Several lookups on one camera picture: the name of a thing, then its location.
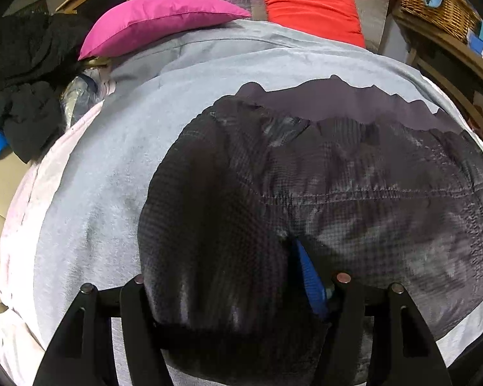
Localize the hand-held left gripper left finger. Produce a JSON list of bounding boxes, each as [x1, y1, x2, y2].
[[32, 275, 174, 386]]

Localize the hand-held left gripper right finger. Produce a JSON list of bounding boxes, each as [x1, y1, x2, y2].
[[295, 239, 453, 386]]

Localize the pale pink bed sheet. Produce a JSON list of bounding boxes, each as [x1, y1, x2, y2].
[[0, 80, 118, 386]]

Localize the light grey-blue blanket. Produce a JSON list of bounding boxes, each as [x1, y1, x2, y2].
[[34, 22, 483, 386]]

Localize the dark crumpled garment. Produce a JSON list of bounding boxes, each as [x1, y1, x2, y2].
[[0, 81, 64, 164]]

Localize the clear plastic bag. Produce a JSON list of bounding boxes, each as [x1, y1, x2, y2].
[[60, 70, 106, 124]]

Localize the wooden shelf unit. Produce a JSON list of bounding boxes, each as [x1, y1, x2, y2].
[[390, 4, 483, 147]]

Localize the red pillow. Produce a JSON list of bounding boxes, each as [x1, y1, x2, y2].
[[261, 0, 366, 48]]

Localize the black fleece garment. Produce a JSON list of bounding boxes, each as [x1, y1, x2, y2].
[[0, 12, 102, 103]]

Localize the pink pillow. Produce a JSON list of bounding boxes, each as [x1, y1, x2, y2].
[[78, 0, 252, 61]]

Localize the wicker basket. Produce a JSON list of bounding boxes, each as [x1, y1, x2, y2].
[[395, 0, 482, 43]]

